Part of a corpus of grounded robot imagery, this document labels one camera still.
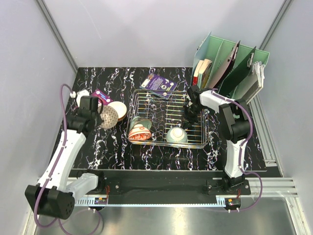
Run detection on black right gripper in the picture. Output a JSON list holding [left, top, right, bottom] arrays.
[[181, 104, 204, 131]]

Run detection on orange bowl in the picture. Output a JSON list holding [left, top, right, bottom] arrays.
[[108, 101, 127, 114]]

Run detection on wire dish rack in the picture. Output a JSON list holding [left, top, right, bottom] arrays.
[[127, 89, 209, 149]]

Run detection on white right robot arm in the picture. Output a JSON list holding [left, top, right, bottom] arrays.
[[182, 85, 253, 194]]

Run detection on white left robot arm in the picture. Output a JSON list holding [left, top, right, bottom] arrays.
[[24, 90, 106, 220]]

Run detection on red spine book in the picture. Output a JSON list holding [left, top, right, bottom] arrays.
[[192, 76, 199, 85]]

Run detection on purple rabbit picture book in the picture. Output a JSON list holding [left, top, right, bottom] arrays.
[[91, 89, 113, 107]]

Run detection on pale green upturned bowl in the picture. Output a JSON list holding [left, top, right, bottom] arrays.
[[166, 127, 188, 143]]

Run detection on cream paperback book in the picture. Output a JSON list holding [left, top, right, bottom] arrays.
[[193, 59, 213, 89]]

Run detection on dark purple paperback book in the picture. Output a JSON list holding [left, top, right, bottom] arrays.
[[140, 73, 178, 99]]

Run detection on pink clipboard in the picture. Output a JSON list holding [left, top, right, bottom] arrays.
[[206, 40, 241, 89]]

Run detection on mint green file organizer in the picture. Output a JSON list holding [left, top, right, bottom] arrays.
[[192, 34, 269, 103]]

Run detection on teal bird patterned bowl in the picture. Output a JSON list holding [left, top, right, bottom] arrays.
[[130, 116, 152, 130]]

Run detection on red white floral bowl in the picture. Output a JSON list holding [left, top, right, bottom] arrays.
[[128, 124, 152, 141]]

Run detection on dark green clipboard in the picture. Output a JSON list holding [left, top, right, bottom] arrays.
[[219, 47, 256, 96]]

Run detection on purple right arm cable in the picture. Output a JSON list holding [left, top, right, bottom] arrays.
[[210, 89, 264, 213]]

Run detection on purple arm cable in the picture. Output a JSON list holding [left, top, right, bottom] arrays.
[[33, 83, 105, 235], [210, 89, 264, 213]]

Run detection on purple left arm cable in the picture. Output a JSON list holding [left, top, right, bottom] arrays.
[[33, 83, 105, 235]]

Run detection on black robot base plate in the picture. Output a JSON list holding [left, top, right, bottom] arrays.
[[68, 168, 282, 206]]

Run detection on aluminium frame rail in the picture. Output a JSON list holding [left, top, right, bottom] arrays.
[[31, 176, 300, 209]]

